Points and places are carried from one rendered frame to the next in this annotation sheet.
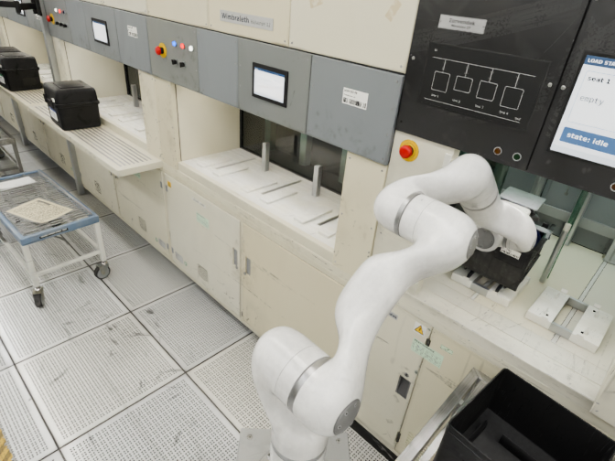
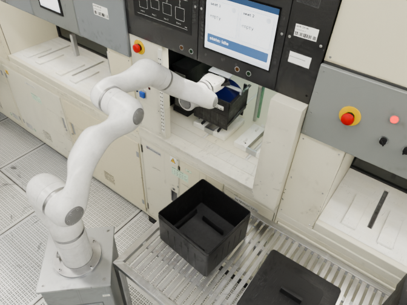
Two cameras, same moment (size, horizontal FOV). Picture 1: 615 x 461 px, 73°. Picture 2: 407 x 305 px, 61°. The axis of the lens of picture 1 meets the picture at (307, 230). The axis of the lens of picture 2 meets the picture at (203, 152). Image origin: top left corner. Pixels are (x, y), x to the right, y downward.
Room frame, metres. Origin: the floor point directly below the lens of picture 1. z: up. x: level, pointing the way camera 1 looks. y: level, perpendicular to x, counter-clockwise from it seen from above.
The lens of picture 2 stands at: (-0.26, -0.43, 2.05)
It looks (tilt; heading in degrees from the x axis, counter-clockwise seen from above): 42 degrees down; 353
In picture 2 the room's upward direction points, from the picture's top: 3 degrees clockwise
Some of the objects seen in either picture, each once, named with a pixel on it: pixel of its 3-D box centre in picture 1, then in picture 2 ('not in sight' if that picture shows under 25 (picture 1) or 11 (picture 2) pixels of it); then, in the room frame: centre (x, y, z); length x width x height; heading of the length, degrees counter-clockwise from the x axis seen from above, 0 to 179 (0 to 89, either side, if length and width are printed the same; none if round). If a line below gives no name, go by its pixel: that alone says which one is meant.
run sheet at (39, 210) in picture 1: (39, 209); not in sight; (2.14, 1.61, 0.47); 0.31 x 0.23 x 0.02; 70
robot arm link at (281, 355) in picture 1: (292, 389); (55, 206); (0.56, 0.00, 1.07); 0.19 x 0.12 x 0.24; 46
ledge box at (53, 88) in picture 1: (71, 104); not in sight; (2.77, 1.66, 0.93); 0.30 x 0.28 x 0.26; 45
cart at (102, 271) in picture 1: (43, 229); not in sight; (2.27, 1.72, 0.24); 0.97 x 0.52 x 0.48; 51
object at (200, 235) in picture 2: (520, 455); (203, 224); (0.60, -0.55, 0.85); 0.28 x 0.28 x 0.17; 43
